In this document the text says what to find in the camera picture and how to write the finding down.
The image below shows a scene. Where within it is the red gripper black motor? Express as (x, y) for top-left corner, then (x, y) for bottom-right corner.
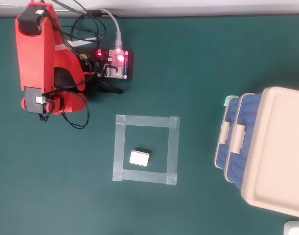
(52, 92), (88, 115)

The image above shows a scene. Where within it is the white cube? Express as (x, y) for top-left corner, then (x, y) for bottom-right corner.
(129, 147), (151, 168)

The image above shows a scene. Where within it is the beige handle with green tape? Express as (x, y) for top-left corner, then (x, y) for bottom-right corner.
(218, 120), (231, 145)

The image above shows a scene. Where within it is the blue woven drawer taped handle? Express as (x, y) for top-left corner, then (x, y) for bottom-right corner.
(213, 96), (240, 170)

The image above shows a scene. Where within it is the beige plastic drawer cabinet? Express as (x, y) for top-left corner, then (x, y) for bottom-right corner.
(241, 86), (299, 220)

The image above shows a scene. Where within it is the motor controller circuit board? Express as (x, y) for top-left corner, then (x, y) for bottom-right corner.
(94, 48), (134, 82)

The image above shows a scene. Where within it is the white flat strip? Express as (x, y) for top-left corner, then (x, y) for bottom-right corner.
(66, 37), (97, 47)

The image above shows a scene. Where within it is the translucent tape strip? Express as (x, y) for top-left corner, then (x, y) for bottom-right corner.
(165, 116), (181, 186)
(112, 168), (178, 186)
(112, 115), (127, 182)
(115, 114), (181, 130)

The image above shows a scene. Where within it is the white box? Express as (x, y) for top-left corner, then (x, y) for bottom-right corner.
(283, 220), (299, 235)

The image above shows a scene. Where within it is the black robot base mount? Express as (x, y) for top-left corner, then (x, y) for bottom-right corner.
(77, 52), (124, 95)

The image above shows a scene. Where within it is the black motor cable bundle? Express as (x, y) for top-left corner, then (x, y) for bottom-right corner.
(38, 0), (107, 130)

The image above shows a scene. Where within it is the white USB cable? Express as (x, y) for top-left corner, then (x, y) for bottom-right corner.
(99, 8), (123, 54)

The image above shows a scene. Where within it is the black power cable with plug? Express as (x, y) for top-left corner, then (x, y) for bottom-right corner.
(87, 9), (118, 18)

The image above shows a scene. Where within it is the beige cylindrical drawer handle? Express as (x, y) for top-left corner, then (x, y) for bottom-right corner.
(230, 123), (247, 155)

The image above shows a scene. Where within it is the blue woven drawer plain handle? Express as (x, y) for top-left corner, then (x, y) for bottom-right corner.
(224, 92), (263, 192)

